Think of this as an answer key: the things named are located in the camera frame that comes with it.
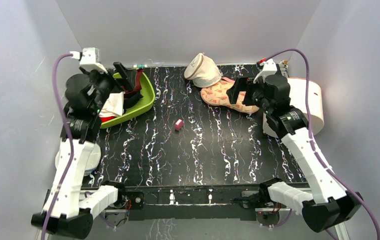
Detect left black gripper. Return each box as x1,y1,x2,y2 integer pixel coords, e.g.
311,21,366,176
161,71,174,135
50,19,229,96
81,62,136,114

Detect floral pink mesh laundry bag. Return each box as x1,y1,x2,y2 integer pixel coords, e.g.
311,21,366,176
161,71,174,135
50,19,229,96
200,77,246,113

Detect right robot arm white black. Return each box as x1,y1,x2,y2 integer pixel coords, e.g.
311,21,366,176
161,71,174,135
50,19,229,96
227,74,361,233

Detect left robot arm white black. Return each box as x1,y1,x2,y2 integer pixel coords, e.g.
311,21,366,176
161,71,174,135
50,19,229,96
31,60,130,240

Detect maroon bra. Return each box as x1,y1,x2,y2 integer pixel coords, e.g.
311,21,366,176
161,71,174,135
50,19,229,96
124,68,144,99

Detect cream mesh bra wash bag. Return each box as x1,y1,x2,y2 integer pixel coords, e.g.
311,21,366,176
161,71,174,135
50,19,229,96
184,52,222,88

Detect black garment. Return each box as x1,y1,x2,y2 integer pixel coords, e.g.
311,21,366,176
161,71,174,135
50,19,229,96
123,92,143,109

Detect green plastic basin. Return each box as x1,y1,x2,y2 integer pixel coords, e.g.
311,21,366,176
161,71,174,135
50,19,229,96
100,72,155,129

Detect green white small tube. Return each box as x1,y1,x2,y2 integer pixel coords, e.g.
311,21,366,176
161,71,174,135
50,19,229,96
133,64,148,69

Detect white cloth garment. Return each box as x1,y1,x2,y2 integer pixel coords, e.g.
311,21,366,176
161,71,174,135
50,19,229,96
99,92,124,118

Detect red garment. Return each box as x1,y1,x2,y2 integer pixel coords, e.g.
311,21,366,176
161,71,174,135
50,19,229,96
100,115,116,123

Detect large white cylindrical container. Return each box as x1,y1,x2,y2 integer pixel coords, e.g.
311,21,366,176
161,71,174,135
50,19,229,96
262,77,325,139

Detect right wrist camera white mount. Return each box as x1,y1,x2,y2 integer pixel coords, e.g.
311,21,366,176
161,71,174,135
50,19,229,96
253,58,281,84

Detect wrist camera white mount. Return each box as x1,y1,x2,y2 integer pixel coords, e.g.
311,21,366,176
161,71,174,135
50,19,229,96
253,58,281,84
78,47,108,74

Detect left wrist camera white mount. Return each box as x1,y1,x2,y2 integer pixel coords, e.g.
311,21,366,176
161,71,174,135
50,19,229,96
78,47,108,74

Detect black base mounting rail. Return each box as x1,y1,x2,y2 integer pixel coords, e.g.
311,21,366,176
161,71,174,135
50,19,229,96
103,185,310,222

